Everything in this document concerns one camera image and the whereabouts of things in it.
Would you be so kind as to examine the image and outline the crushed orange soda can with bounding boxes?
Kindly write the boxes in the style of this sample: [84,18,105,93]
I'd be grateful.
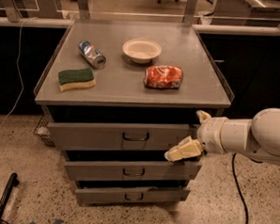
[144,65,183,89]

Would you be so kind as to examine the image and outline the white paper bowl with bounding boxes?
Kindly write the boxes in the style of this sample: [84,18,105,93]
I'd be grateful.
[122,39,162,64]

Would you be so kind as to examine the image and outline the green yellow sponge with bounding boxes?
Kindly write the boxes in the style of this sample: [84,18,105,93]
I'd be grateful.
[58,68,96,92]

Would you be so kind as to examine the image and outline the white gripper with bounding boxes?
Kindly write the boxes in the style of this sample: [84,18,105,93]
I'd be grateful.
[164,110,227,162]

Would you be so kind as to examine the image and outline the wire mesh basket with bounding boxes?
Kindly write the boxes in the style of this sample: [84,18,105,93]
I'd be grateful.
[34,116,54,147]

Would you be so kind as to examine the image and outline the black floor cable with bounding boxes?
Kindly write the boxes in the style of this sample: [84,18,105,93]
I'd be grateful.
[227,152,254,224]

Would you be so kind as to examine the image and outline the grey metal drawer cabinet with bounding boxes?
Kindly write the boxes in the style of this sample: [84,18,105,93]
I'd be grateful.
[27,15,240,215]

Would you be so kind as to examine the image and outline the grey bottom drawer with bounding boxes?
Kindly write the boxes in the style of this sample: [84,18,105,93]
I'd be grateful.
[75,186,190,205]

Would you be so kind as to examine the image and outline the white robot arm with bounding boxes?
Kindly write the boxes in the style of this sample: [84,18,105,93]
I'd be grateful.
[164,108,280,166]

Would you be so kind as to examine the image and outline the grey middle drawer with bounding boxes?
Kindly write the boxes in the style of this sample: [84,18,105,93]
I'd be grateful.
[64,161,201,182]

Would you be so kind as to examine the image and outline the black bar on floor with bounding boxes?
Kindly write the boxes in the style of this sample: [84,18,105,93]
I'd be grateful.
[0,172,19,221]

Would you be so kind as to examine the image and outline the silver blue soda can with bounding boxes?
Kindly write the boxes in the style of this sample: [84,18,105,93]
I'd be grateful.
[78,40,106,70]

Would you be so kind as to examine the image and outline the grey drawer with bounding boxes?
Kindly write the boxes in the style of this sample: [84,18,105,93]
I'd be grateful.
[75,186,190,205]
[48,122,197,151]
[64,161,201,182]

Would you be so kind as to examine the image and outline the grey top drawer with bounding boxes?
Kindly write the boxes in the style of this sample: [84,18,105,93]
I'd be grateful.
[48,122,197,151]

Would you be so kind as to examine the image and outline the white hanging cable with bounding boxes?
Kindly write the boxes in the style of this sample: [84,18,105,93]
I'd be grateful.
[0,15,38,159]

